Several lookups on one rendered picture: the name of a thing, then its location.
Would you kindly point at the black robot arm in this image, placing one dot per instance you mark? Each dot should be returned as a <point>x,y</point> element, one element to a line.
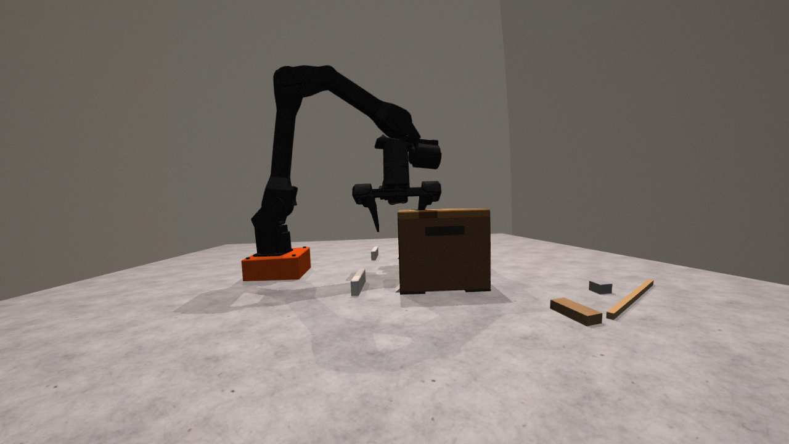
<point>291,85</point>

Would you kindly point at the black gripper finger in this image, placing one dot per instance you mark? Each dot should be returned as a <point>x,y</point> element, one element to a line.
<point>424,200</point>
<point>369,201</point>

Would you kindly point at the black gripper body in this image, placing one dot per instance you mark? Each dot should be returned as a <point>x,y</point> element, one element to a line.
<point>396,183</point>

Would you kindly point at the tan long bar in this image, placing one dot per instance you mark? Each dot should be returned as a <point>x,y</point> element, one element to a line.
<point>615,311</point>

